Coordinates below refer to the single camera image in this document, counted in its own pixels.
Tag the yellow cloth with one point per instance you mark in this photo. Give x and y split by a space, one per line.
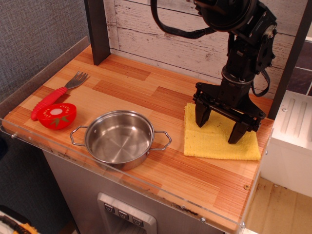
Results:
211 140

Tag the dark shelf post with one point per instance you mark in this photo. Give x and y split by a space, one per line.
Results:
292 59
98 32

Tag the clear acrylic table guard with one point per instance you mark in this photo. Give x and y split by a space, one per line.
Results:
185 194

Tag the steel pot with handles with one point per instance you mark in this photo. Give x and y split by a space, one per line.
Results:
122 139

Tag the grey toy fridge cabinet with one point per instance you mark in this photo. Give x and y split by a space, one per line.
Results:
81 186

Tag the dark left shelf post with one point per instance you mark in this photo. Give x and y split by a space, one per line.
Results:
98 32

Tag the yellow object bottom left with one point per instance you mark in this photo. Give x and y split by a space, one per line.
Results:
24 229

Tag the dark right shelf post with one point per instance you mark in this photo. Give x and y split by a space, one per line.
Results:
292 59

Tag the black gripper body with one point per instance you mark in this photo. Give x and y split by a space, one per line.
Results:
232 101

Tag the white toy sink unit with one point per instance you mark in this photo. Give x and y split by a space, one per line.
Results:
288 156

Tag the silver dispenser button panel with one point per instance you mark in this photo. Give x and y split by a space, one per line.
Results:
121 218

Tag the red toy tomato half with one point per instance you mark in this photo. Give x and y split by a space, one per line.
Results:
57 116

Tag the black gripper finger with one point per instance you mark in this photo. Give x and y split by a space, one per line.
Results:
202 112
237 133

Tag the fork with red handle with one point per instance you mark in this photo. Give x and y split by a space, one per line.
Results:
78 79

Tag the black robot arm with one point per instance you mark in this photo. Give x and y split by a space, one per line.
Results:
251 27

